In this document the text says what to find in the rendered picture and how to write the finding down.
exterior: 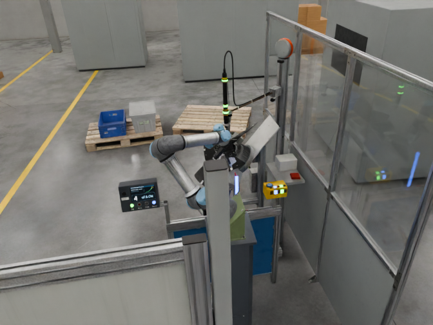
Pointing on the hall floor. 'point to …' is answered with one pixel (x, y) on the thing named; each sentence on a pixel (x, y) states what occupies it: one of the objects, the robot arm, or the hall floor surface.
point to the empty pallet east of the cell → (210, 118)
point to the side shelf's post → (281, 217)
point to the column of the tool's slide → (281, 111)
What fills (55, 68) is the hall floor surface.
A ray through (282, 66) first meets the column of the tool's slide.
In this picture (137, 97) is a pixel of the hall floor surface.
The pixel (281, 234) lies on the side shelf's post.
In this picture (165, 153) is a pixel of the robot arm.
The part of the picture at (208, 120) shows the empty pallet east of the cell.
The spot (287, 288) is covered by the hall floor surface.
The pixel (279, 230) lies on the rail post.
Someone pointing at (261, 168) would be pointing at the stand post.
